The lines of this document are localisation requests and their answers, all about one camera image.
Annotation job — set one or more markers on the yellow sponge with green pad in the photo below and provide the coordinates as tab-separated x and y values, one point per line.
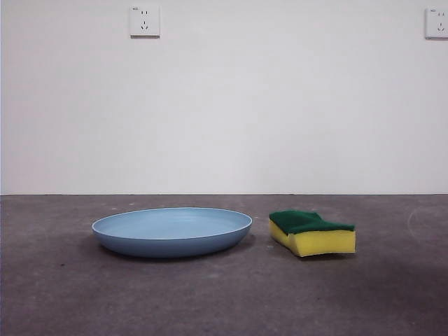
323	241

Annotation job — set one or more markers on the light blue round plate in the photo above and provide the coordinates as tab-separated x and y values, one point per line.
171	238

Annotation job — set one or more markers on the white wall power socket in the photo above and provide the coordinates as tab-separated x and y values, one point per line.
145	21
437	24

